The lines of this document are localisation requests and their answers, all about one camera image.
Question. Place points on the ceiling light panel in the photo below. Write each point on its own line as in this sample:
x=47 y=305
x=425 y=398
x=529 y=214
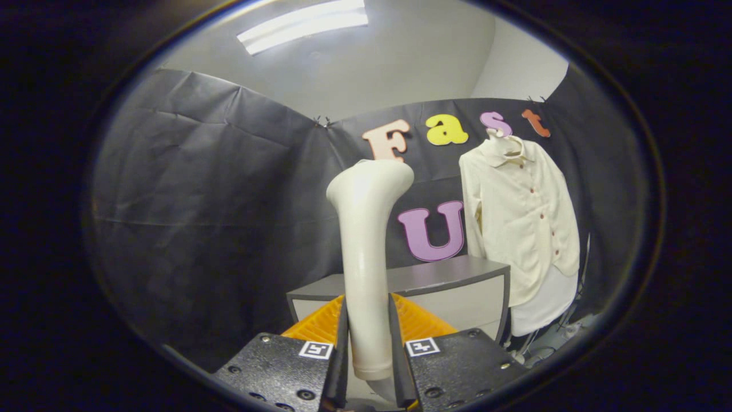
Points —
x=303 y=26

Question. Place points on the grey metal clothes stand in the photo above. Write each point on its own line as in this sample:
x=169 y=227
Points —
x=549 y=343

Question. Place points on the black backdrop cloth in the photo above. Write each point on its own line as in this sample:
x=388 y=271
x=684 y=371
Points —
x=200 y=200

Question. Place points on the grey and white cabinet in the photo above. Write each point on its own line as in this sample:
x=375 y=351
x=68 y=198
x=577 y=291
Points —
x=446 y=274

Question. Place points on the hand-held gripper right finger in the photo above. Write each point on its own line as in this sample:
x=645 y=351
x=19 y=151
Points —
x=457 y=366

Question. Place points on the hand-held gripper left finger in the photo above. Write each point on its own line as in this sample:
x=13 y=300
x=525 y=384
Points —
x=274 y=366

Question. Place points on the cream garment steamer head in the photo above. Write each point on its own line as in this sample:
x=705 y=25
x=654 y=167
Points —
x=366 y=257

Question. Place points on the white plastic clothes hanger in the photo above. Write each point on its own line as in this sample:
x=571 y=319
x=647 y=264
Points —
x=506 y=146

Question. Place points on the white hanging cloth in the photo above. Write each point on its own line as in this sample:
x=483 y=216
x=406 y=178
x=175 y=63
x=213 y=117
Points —
x=543 y=309

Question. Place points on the cream button-up shirt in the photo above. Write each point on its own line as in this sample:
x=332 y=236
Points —
x=526 y=229

